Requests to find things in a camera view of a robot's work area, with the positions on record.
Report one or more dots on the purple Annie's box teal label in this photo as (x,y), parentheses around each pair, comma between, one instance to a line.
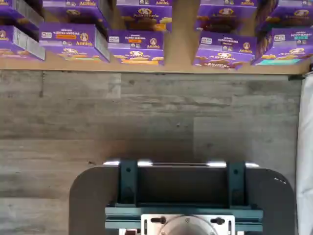
(288,41)
(291,14)

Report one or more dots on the teal metal frame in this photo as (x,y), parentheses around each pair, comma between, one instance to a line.
(127,181)

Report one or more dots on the purple Annie's hidden veggies box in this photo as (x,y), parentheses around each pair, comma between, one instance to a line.
(73,12)
(68,36)

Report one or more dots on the white side curtain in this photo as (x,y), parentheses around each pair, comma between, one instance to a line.
(305,147)

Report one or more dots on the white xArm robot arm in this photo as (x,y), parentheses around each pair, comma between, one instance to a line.
(188,227)

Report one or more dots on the purple Annie's snack box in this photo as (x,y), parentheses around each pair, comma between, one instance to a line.
(14,39)
(12,12)

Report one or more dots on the purple Annie's chocolate bunnies box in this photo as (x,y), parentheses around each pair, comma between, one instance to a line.
(225,14)
(225,44)

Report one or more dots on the purple Annie's cheddar bunnies box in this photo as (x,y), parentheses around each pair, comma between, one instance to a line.
(144,14)
(137,41)

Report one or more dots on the silver robot mounting plate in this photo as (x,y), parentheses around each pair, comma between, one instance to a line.
(154,227)

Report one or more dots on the dark rounded robot cart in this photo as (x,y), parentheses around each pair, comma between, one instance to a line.
(93,195)

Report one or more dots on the wooden shelf board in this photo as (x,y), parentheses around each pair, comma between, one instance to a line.
(181,49)

